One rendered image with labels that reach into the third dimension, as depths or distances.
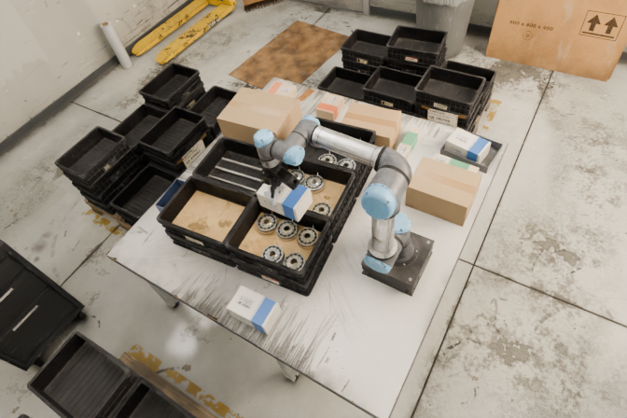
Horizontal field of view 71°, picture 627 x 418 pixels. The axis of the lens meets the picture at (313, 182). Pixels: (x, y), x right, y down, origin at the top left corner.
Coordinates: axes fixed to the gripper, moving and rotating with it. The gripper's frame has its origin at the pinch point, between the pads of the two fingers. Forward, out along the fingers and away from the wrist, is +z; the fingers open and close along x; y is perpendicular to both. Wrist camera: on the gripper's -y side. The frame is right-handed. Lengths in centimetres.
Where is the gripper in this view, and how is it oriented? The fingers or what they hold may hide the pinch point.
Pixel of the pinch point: (284, 194)
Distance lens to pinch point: 187.8
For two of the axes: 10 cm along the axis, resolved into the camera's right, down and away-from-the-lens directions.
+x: -5.1, 7.0, -5.0
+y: -8.5, -3.3, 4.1
